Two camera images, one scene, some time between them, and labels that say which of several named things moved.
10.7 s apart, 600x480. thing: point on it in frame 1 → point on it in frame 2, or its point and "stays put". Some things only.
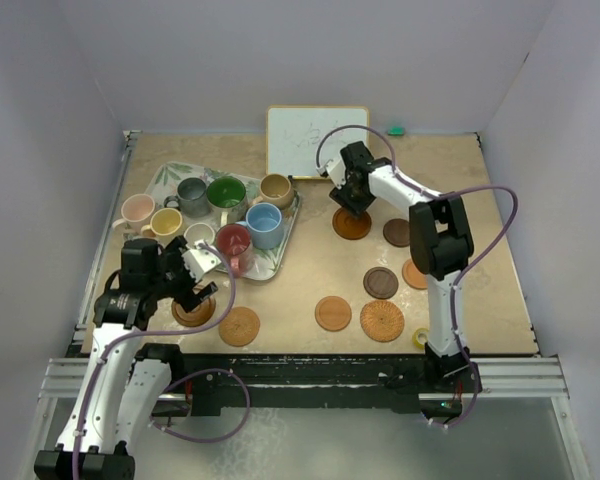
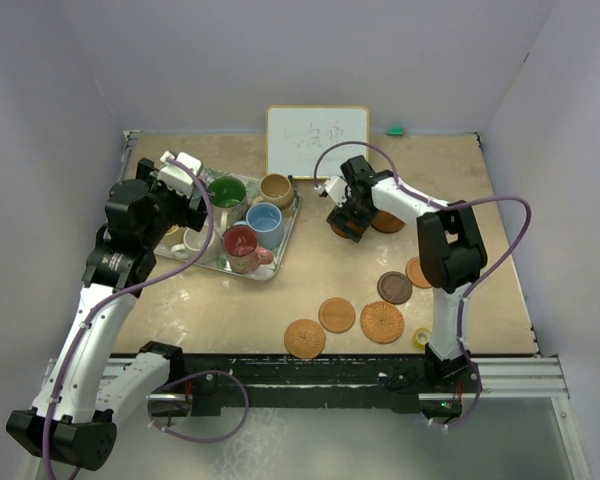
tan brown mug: [277, 189] stays put
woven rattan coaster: [240, 327] → [305, 338]
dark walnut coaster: [396, 232] → [386, 222]
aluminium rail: [540, 377] stays put
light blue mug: [264, 222] stays put
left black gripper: [186, 297] → [189, 217]
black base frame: [222, 385] stays put
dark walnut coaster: [380, 283] → [394, 287]
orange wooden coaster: [413, 276] stays put
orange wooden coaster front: [333, 313] stays put
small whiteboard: [294, 133] stays put
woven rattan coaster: [382, 321] stays put
